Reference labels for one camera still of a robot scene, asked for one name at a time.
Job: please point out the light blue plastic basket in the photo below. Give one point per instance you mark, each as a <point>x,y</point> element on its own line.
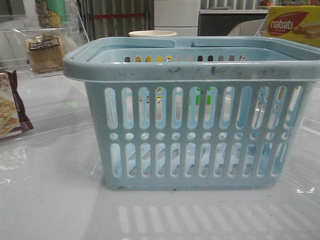
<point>202,112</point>

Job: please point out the fruit plate on counter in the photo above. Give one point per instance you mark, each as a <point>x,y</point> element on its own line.
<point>265,4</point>

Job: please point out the grey armchair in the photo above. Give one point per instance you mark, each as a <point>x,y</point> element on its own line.
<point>247,28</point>

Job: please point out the yellow nabati wafer box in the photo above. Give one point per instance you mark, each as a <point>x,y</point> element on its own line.
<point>299,24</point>

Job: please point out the dark grey counter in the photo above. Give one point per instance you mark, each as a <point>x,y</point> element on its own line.
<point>221,22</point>

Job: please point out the green cartoon bottle on shelf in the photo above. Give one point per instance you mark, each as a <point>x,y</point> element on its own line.
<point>51,13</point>

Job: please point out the brown cracker snack bag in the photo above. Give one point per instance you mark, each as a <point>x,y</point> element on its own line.
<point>13,118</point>

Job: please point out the clear acrylic display shelf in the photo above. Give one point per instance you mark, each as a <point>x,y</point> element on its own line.
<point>52,101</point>

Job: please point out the white cabinet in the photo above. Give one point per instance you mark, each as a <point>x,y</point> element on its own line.
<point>180,16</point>

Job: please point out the packaged bread slice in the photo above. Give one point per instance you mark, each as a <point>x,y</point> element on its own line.
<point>42,49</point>

